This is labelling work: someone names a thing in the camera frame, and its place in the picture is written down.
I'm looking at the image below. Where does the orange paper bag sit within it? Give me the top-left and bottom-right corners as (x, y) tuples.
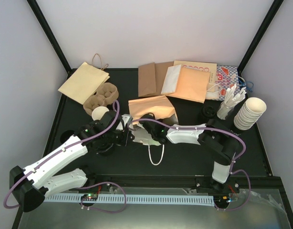
(165, 67), (210, 103)
(127, 95), (179, 166)

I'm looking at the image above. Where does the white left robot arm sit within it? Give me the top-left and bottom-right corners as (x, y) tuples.
(9, 110), (132, 212)

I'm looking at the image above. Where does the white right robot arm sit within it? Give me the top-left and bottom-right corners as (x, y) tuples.
(138, 113), (246, 192)

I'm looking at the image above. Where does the stack of white paper cups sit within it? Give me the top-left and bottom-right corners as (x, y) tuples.
(91, 106), (109, 121)

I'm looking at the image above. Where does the stack of pulp cup carriers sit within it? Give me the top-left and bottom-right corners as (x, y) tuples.
(83, 83), (119, 116)

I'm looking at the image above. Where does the white paper bag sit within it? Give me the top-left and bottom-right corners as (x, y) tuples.
(161, 64), (181, 95)

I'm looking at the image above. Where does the stack of black cup lids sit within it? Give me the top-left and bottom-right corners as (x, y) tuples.
(199, 105), (217, 123)

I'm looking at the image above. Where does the brown kraft paper bag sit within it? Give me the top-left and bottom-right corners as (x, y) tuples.
(138, 62), (174, 97)

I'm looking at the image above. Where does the beige bag with red circles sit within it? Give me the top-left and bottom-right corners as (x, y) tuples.
(174, 60), (217, 73)

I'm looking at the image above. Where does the blue checkered paper bag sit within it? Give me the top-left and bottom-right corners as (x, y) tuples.
(215, 65), (254, 101)

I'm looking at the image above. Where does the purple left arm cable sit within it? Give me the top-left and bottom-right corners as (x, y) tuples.
(3, 100), (121, 208)

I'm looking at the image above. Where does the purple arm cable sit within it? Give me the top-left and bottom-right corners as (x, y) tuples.
(128, 118), (251, 191)
(3, 100), (121, 208)

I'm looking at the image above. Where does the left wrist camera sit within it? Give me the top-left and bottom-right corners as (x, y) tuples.
(122, 114), (133, 130)

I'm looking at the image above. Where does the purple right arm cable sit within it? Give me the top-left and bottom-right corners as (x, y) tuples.
(128, 118), (251, 191)

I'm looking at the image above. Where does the tan paper bag with handles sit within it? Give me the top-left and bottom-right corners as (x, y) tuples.
(58, 53), (110, 104)

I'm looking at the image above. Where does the light blue cable duct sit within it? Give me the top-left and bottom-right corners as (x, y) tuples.
(45, 193), (214, 207)

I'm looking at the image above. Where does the black frame post left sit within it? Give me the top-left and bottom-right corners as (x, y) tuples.
(27, 0), (72, 74)

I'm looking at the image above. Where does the black frame post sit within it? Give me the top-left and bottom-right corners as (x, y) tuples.
(237, 0), (284, 75)
(27, 0), (72, 74)

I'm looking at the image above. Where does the black frame post right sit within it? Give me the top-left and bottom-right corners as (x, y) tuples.
(237, 0), (284, 75)

